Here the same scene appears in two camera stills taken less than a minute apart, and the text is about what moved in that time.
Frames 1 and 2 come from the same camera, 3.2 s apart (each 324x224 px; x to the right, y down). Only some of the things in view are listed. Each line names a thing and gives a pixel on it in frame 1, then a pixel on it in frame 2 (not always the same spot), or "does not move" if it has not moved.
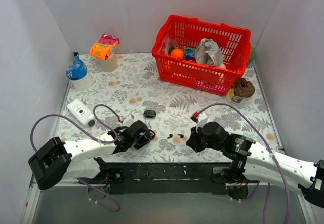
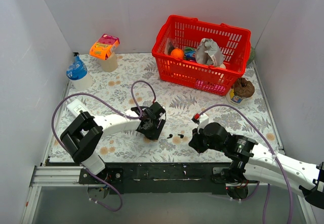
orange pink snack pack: x=105 y=47 does not move
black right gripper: x=193 y=142 does not move
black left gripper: x=145 y=138 -> x=154 y=128
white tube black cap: x=81 y=112 does not move
